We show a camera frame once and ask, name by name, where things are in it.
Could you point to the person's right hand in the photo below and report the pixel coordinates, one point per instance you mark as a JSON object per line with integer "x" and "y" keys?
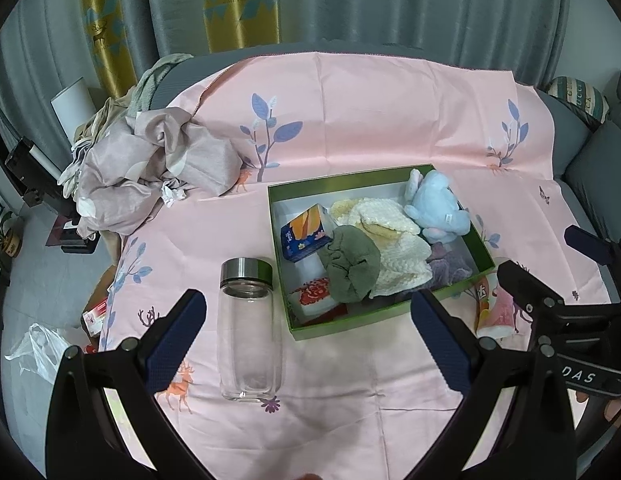
{"x": 613, "y": 410}

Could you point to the white cream fluffy cloth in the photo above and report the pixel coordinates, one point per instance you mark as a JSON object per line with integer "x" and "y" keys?
{"x": 403, "y": 260}

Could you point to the red and white sock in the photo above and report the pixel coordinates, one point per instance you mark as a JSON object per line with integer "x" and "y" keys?
{"x": 315, "y": 295}

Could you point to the crumpled white paper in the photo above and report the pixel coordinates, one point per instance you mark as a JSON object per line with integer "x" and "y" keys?
{"x": 173, "y": 194}

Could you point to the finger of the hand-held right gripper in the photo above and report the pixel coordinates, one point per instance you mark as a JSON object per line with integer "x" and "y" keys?
{"x": 520, "y": 280}
{"x": 590, "y": 245}

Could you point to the potted plant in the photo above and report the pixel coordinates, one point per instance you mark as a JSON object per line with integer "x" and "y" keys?
{"x": 10, "y": 245}

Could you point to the grey-green cloth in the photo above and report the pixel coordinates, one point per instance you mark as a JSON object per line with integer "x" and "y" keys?
{"x": 150, "y": 85}

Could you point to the white plastic bag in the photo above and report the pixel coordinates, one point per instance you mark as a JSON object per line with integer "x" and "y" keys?
{"x": 38, "y": 347}

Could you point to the grey sofa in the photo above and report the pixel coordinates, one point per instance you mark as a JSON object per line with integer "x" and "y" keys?
{"x": 600, "y": 160}

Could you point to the purple fluffy cloth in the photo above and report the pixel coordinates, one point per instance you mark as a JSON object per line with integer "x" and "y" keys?
{"x": 450, "y": 265}

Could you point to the pink printed bed sheet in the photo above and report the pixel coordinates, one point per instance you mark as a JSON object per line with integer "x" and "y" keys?
{"x": 365, "y": 110}

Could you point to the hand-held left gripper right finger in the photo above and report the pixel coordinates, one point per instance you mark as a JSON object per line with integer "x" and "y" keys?
{"x": 440, "y": 345}

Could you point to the white cylinder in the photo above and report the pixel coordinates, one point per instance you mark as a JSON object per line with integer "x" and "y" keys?
{"x": 73, "y": 105}

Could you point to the patterned cushion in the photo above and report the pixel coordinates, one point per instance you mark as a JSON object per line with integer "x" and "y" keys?
{"x": 578, "y": 97}

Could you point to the green cardboard box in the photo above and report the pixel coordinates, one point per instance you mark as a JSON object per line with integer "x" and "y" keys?
{"x": 365, "y": 322}

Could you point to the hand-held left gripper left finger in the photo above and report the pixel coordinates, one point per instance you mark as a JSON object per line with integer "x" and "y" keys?
{"x": 175, "y": 340}

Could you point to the brown cardboard piece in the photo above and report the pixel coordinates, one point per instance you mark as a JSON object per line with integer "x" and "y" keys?
{"x": 103, "y": 285}

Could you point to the glass bottle with metal lid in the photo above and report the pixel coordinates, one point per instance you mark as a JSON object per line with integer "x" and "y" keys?
{"x": 250, "y": 330}

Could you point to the crumpled beige bedding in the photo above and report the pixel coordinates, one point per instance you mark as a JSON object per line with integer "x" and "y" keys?
{"x": 140, "y": 160}

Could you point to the black device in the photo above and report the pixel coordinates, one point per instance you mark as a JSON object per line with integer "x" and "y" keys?
{"x": 28, "y": 165}

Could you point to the blue orange tissue packet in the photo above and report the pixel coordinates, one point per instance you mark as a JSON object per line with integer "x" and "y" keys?
{"x": 303, "y": 240}

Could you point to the yellowish cream fluffy cloth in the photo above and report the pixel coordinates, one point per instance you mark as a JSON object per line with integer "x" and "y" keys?
{"x": 370, "y": 210}

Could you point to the red white small box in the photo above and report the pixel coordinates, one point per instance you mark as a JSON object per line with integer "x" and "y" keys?
{"x": 95, "y": 317}

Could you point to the grey and yellow curtain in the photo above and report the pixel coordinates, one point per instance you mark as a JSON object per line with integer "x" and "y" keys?
{"x": 390, "y": 0}

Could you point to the pink white tissue packet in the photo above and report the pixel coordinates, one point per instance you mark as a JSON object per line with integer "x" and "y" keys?
{"x": 495, "y": 317}

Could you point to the blue plush toy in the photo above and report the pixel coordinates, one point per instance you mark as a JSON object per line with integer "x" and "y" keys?
{"x": 435, "y": 205}

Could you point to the green fluffy cloth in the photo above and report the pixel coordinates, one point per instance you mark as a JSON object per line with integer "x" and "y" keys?
{"x": 350, "y": 265}

